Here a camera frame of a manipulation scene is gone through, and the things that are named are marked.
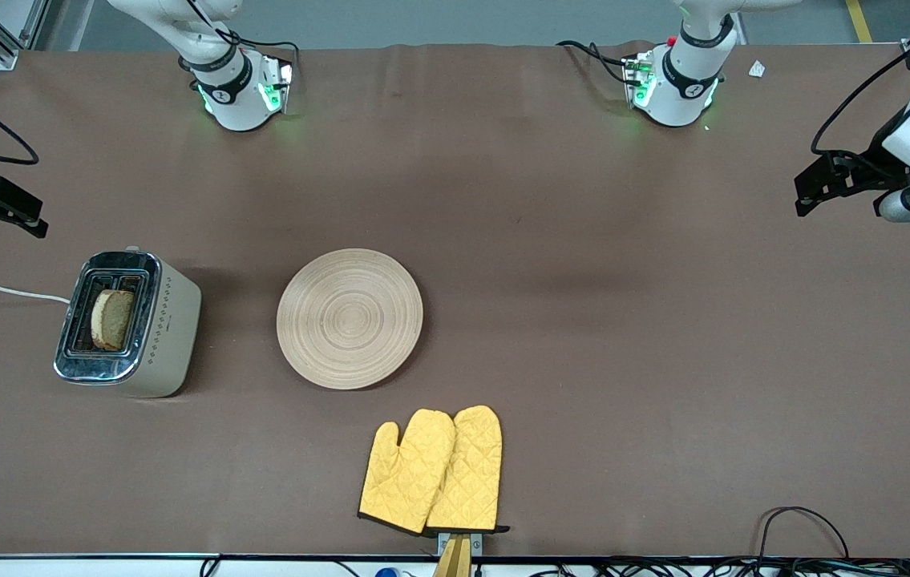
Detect brown toast slice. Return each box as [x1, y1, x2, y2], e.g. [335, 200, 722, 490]
[91, 289, 136, 352]

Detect round wooden plate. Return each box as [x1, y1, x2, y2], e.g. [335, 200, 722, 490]
[277, 248, 424, 391]

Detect beige chrome toaster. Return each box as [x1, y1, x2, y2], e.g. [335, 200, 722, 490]
[54, 247, 202, 399]

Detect brown table cloth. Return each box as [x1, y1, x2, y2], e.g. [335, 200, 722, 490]
[0, 40, 910, 559]

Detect yellow quilted oven mitt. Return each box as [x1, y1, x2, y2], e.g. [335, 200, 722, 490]
[425, 405, 510, 535]
[358, 409, 456, 535]

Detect light wooden stick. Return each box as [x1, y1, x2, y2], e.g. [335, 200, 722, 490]
[432, 535, 473, 577]

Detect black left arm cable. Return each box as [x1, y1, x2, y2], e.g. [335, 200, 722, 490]
[811, 0, 910, 155]

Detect black left base cable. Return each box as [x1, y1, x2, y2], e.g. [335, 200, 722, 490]
[557, 40, 633, 85]

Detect black base cable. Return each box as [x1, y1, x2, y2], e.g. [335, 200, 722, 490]
[557, 40, 633, 85]
[214, 30, 301, 81]

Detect black right base cable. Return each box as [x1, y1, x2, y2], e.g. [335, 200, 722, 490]
[214, 30, 301, 81]

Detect black looped cable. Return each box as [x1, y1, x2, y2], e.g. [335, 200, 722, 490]
[758, 506, 850, 562]

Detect grey metal bracket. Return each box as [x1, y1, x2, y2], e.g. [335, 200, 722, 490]
[437, 531, 483, 558]

